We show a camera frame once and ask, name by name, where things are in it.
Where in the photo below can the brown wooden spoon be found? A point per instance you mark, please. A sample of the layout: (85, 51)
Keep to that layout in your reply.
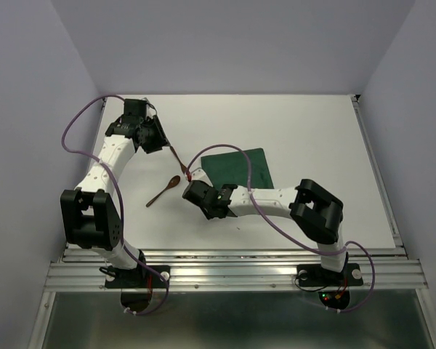
(174, 181)

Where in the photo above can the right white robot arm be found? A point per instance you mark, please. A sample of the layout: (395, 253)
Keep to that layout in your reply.
(316, 212)

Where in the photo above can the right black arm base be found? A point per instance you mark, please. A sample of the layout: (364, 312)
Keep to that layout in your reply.
(313, 275)

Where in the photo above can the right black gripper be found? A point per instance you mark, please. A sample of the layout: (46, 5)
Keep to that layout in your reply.
(208, 215)

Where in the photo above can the dark green cloth napkin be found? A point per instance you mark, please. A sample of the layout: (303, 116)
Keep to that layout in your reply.
(232, 168)

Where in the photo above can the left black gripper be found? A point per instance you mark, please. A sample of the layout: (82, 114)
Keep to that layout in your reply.
(160, 139)

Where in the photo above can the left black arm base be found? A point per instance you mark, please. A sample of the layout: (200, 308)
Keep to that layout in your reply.
(137, 278)

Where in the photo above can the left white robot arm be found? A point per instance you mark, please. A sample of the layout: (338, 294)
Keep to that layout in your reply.
(90, 218)

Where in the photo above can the brown wooden fork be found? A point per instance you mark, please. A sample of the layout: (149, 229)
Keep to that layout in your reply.
(182, 166)

